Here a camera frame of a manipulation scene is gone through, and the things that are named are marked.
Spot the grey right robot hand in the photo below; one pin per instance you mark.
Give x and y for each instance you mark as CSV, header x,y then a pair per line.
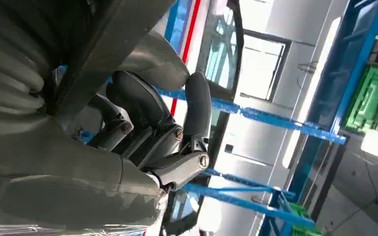
x,y
62,182

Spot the green plastic crate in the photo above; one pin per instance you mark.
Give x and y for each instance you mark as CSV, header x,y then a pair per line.
x,y
371,101
303,221

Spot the red barrier belt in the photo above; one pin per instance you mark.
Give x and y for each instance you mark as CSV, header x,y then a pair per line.
x,y
189,35

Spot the blue metal shelf rack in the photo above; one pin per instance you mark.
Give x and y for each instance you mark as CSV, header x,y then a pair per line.
x,y
273,119

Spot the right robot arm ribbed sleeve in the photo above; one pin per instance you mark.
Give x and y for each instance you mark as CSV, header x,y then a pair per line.
x,y
9,65

